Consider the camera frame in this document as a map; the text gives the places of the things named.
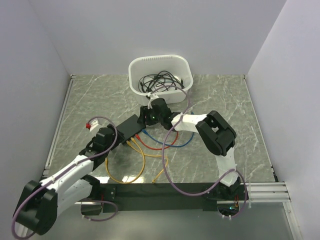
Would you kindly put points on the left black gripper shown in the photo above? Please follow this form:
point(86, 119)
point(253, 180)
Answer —
point(120, 137)

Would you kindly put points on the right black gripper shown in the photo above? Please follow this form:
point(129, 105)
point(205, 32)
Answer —
point(145, 112)

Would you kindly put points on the black network switch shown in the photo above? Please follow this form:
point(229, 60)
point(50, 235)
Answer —
point(128, 129)

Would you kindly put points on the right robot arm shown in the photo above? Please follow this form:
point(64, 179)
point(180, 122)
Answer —
point(217, 135)

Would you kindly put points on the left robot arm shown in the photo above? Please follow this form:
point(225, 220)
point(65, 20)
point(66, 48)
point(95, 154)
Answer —
point(42, 202)

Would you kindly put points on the white plastic tub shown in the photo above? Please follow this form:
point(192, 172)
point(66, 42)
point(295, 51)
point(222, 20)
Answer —
point(160, 74)

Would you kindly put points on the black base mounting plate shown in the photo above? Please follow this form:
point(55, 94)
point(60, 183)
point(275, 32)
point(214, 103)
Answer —
point(162, 196)

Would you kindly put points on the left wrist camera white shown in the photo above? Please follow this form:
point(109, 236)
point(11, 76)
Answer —
point(92, 124)

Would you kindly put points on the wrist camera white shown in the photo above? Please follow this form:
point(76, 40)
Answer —
point(92, 124)
point(151, 96)

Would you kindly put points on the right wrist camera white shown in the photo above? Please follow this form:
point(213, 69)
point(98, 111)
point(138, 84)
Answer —
point(151, 96)

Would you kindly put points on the aluminium frame rail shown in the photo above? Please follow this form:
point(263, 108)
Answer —
point(268, 192)

